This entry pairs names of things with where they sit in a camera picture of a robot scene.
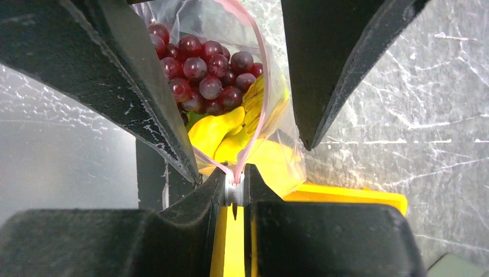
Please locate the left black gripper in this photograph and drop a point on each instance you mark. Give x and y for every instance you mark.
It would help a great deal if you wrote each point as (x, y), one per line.
(159, 184)

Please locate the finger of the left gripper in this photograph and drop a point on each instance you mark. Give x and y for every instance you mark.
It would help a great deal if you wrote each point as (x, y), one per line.
(100, 54)
(331, 46)

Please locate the yellow banana bunch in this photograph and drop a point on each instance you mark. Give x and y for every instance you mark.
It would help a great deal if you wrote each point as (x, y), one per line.
(260, 132)

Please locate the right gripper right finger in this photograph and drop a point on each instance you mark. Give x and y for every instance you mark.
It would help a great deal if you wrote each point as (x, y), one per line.
(283, 238)

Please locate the yellow plastic tray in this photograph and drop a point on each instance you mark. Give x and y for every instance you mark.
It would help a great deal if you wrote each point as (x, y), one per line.
(228, 256)

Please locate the dark red grapes bunch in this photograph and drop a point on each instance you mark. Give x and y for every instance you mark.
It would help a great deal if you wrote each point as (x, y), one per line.
(204, 77)

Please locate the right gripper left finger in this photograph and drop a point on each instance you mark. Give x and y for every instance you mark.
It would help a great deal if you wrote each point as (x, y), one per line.
(179, 241)

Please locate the clear pink zip top bag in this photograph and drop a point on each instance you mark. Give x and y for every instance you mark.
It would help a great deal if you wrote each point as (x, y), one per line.
(226, 22)

